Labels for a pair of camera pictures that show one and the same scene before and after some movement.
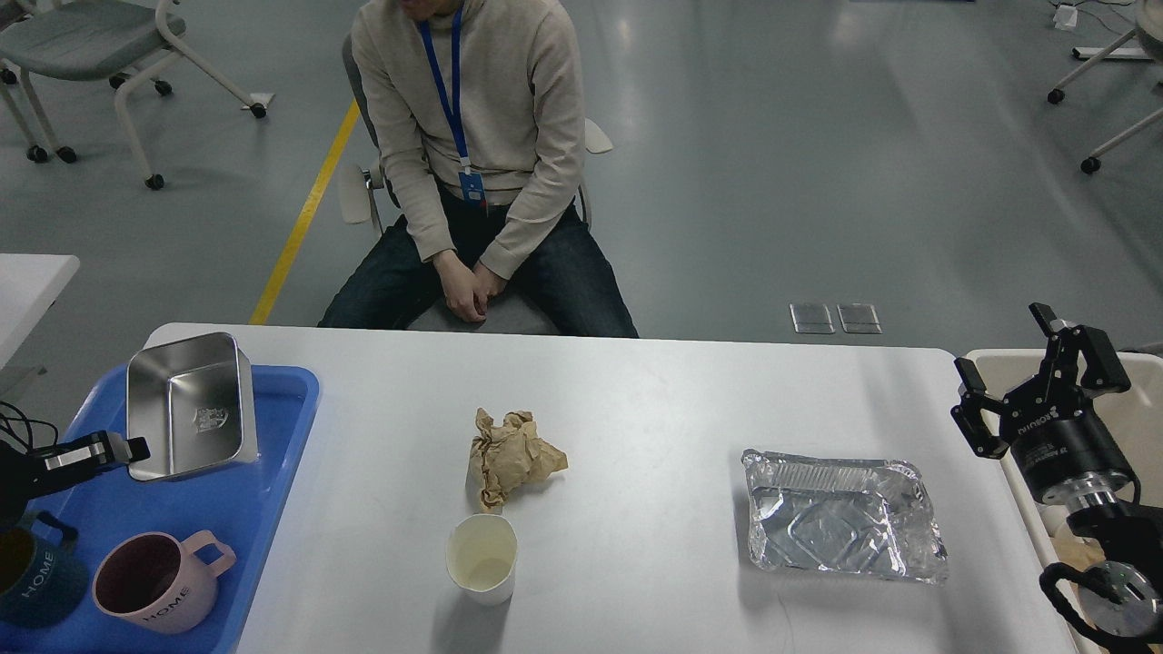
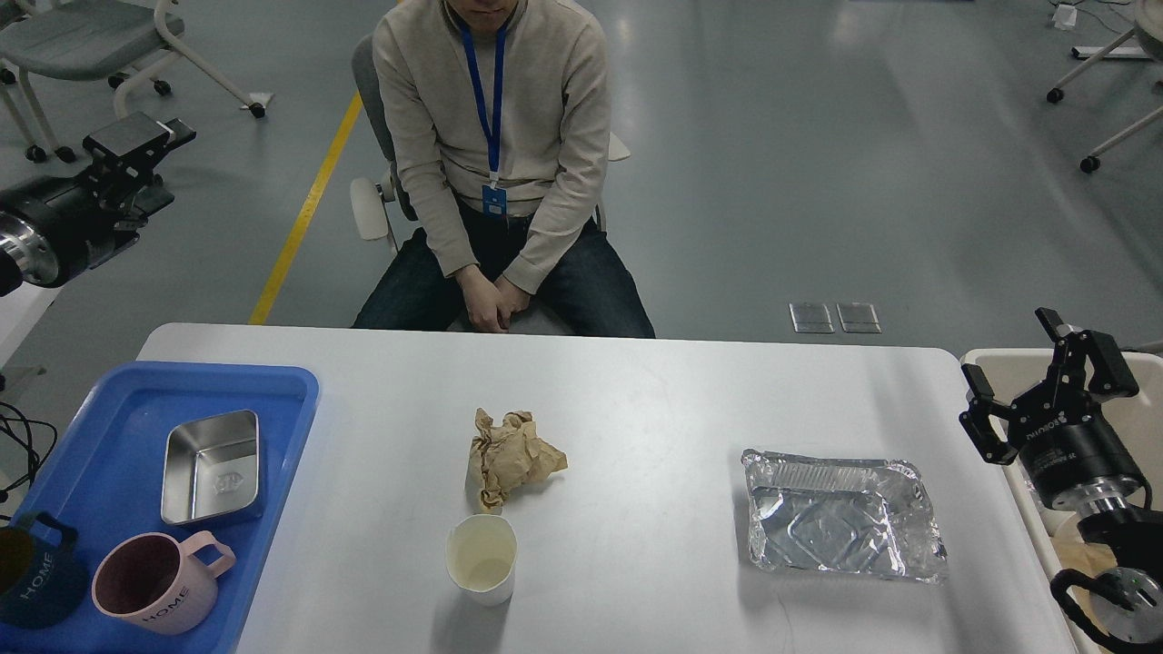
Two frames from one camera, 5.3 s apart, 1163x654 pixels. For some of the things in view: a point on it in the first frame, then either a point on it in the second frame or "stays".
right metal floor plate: x=859 y=318 stays
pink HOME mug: x=156 y=583 stays
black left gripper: x=92 y=451 -> x=57 y=227
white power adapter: x=1065 y=17 stays
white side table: x=29 y=283 stays
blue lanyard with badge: x=472 y=182 -> x=494 y=198
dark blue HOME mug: x=44 y=578 stays
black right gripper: x=1068 y=457 stays
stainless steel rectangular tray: x=191 y=406 -> x=211 y=467
